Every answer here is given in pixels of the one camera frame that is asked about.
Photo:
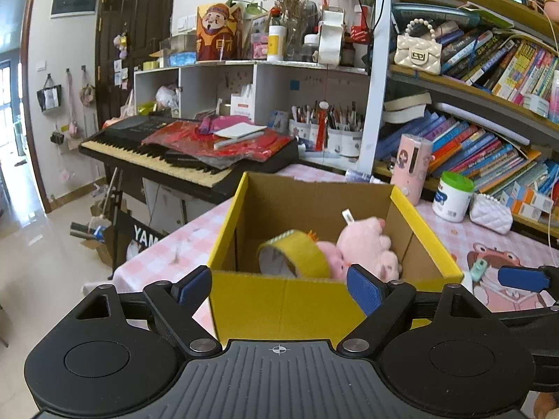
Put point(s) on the stack of thin picture books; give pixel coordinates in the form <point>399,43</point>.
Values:
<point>471,148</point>

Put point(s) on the yellow tape roll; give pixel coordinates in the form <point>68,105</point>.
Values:
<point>301,253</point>

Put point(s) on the pile of slanted paperback books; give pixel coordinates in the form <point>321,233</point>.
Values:
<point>502,65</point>

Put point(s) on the red tassel ornament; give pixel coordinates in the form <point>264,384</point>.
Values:
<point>322,126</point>

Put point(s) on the mint toy camera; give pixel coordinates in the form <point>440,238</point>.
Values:
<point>478,269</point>

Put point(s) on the dark wooden door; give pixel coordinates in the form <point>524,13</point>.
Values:
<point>139,8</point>

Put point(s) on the pink hanging bag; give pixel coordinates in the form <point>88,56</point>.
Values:
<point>87,95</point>

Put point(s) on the white carton red print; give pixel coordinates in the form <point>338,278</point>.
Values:
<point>242,107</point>

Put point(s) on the large white tape roll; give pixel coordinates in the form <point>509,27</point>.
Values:
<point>329,48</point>

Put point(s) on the white brush cup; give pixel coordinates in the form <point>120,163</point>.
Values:
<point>300,131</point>
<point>335,139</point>
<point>353,144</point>

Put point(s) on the black electronic keyboard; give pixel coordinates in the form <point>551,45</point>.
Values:
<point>131,148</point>

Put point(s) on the plush charm on door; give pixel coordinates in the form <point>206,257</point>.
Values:
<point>121,43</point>

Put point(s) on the single white wall switch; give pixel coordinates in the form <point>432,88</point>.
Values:
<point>40,65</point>

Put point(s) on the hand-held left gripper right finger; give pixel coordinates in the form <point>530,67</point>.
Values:
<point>364,290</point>

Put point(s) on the wooden bookshelf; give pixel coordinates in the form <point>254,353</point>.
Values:
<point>373,96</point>

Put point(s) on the crumpled white plastic bag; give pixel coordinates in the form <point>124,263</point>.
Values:
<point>167,98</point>

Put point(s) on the clear jar white lid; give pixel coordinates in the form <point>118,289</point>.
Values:
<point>311,50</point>

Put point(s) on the white wall panel box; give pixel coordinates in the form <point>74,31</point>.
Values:
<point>73,5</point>

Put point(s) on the magenta cloth pouch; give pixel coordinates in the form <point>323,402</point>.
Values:
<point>214,123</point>

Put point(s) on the white quilted pouch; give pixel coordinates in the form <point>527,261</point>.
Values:
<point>491,214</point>

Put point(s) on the white notebook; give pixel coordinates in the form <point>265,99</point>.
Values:
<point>238,132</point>

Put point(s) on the yellow cardboard box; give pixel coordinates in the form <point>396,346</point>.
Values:
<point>284,305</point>

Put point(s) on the white printed shopping bag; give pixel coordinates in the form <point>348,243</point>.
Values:
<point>134,251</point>

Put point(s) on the small pink box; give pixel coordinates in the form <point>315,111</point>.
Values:
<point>260,46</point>

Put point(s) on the black keyboard stand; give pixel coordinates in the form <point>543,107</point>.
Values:
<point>139,231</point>

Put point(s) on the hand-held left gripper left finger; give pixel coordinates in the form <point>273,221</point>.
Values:
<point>194,290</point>

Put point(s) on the fortune god paper box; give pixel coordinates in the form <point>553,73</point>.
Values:
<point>218,35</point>

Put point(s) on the white cubby shelf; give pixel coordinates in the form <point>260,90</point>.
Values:
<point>279,83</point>

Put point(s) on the white bottle yellow label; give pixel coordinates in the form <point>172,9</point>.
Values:
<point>276,46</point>

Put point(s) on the clear hanging tote bag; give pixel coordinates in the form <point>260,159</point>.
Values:
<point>49,98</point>

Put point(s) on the white jar green lid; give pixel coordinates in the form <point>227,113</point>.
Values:
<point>452,200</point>

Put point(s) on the thick cream-edged book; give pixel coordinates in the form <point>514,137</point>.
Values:
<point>406,107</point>

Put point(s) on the white light switch panel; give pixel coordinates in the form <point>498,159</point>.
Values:
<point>187,24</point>

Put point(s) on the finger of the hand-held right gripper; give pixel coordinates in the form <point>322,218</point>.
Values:
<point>519,278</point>
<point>533,316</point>

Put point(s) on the red patterned cloth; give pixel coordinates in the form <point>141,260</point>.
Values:
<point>244,150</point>

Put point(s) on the blue tissue pack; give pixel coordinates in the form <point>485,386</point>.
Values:
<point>182,60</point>

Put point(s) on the pink pig plush toy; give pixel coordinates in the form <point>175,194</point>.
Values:
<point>362,244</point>

